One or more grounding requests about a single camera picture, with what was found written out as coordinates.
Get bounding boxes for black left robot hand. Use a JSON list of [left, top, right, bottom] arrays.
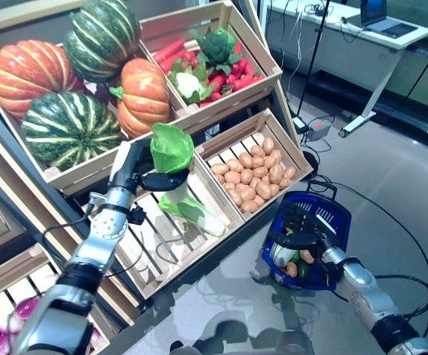
[[126, 142, 191, 193]]

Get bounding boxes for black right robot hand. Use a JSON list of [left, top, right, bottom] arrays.
[[274, 203, 333, 260]]

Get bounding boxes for napa cabbage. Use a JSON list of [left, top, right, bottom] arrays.
[[157, 192, 228, 237], [149, 123, 196, 203], [271, 242, 300, 267]]

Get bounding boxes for blue plastic shopping basket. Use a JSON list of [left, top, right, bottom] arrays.
[[261, 180, 352, 293]]

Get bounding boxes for orange pumpkin green stem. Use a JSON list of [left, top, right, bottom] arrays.
[[109, 58, 172, 140]]

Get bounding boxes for wooden cabbage crate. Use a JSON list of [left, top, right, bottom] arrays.
[[82, 142, 246, 300]]

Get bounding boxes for wooden pumpkin crate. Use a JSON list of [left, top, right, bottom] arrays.
[[0, 42, 200, 197]]

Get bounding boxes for wooden potato crate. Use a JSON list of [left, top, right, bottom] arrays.
[[194, 108, 314, 223]]

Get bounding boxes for white cauliflower green leaves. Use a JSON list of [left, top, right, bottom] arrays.
[[168, 62, 218, 104]]

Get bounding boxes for grey box red button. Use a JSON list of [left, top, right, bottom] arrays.
[[307, 120, 333, 141]]

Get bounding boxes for black power adapter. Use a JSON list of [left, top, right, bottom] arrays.
[[291, 117, 309, 134]]

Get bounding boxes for green striped pumpkin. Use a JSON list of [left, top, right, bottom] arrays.
[[21, 91, 124, 172], [64, 0, 141, 84]]

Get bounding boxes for silver right robot leg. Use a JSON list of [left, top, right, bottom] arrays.
[[276, 330, 314, 355]]

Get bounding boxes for silver robot leg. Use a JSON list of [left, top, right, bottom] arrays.
[[276, 330, 314, 355], [169, 342, 202, 355]]

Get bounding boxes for red carrot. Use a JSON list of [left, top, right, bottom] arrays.
[[153, 38, 186, 64], [235, 58, 255, 81], [158, 50, 187, 73]]

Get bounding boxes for green broccoli head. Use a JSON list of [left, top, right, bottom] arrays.
[[193, 28, 244, 75]]

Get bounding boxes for wooden carrot crate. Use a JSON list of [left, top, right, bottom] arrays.
[[138, 0, 283, 125]]

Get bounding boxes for silver left robot leg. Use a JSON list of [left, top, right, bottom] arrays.
[[169, 342, 202, 355]]

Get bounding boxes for black tripod stand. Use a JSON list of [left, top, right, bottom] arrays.
[[294, 0, 331, 119]]

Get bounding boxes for large orange pumpkin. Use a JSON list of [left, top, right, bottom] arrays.
[[0, 39, 78, 119]]

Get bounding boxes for wooden turnip crate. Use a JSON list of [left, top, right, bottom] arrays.
[[0, 246, 112, 355]]

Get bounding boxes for white office desk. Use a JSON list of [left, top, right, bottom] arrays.
[[267, 0, 428, 138]]

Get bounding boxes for open grey laptop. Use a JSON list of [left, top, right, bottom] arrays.
[[359, 0, 420, 40]]

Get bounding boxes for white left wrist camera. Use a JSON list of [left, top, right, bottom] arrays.
[[109, 141, 140, 188]]

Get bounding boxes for black cable coil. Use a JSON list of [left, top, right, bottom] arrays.
[[302, 151, 322, 175]]

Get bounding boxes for long black floor cable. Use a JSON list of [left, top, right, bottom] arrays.
[[309, 177, 428, 337]]

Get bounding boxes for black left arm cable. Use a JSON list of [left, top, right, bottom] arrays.
[[41, 206, 185, 278]]

